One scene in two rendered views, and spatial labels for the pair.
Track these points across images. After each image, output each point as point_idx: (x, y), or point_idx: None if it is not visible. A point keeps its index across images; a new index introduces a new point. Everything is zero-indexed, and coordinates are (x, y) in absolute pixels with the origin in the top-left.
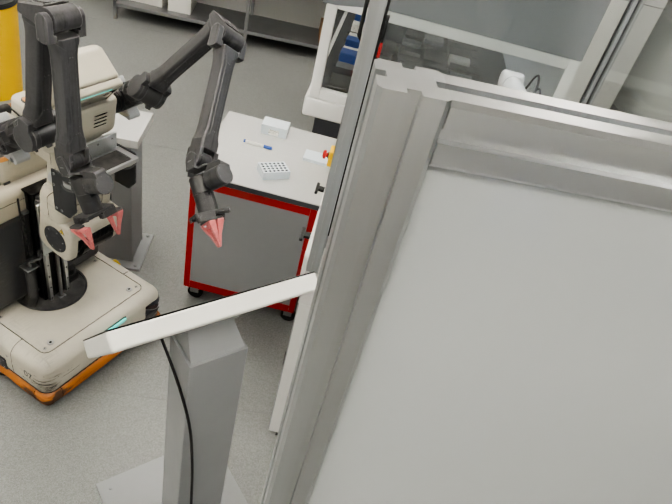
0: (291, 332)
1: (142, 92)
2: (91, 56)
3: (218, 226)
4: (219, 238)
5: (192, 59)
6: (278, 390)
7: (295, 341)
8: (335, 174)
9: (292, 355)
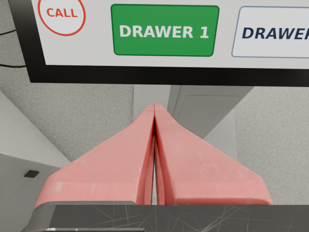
0: (6, 155)
1: None
2: None
3: (144, 149)
4: (153, 117)
5: None
6: (58, 166)
7: (10, 149)
8: None
9: (25, 153)
